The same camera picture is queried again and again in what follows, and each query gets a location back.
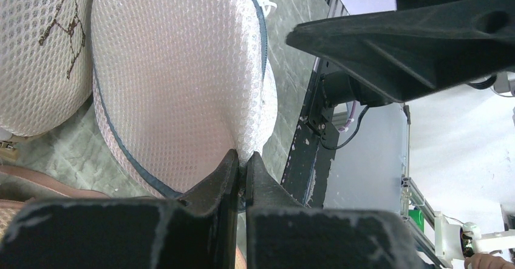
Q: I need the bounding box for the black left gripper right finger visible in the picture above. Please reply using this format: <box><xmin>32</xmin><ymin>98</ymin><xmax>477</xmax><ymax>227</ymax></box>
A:
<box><xmin>246</xmin><ymin>153</ymin><xmax>423</xmax><ymax>268</ymax></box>

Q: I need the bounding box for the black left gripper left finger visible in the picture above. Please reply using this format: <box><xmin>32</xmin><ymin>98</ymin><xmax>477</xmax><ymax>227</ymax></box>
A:
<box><xmin>1</xmin><ymin>150</ymin><xmax>239</xmax><ymax>268</ymax></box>

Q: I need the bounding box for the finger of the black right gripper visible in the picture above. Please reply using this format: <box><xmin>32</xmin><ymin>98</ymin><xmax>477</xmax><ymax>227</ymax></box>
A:
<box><xmin>286</xmin><ymin>0</ymin><xmax>514</xmax><ymax>103</ymax></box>

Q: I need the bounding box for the white mesh laundry bag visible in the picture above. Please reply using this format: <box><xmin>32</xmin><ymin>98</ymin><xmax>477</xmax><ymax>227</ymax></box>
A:
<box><xmin>91</xmin><ymin>0</ymin><xmax>278</xmax><ymax>198</ymax></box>

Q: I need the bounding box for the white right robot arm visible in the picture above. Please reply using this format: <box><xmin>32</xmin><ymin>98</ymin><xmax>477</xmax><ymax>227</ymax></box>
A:
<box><xmin>286</xmin><ymin>0</ymin><xmax>514</xmax><ymax>107</ymax></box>

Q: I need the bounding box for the floral orange laundry bag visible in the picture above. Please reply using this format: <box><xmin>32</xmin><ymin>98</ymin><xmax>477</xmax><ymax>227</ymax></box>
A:
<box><xmin>1</xmin><ymin>165</ymin><xmax>108</xmax><ymax>238</ymax></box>

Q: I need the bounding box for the beige mesh laundry bag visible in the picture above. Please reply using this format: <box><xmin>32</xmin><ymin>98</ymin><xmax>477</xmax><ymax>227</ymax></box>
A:
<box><xmin>1</xmin><ymin>0</ymin><xmax>92</xmax><ymax>137</ymax></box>

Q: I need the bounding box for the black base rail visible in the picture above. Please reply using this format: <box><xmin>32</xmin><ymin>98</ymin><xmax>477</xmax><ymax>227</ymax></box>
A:
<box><xmin>281</xmin><ymin>58</ymin><xmax>339</xmax><ymax>208</ymax></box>

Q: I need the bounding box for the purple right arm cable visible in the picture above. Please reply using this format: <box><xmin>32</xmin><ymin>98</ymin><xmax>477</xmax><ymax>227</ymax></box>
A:
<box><xmin>338</xmin><ymin>101</ymin><xmax>358</xmax><ymax>133</ymax></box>

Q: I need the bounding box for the aluminium frame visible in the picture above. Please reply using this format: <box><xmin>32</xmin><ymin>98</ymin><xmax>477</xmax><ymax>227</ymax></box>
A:
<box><xmin>400</xmin><ymin>103</ymin><xmax>450</xmax><ymax>268</ymax></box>

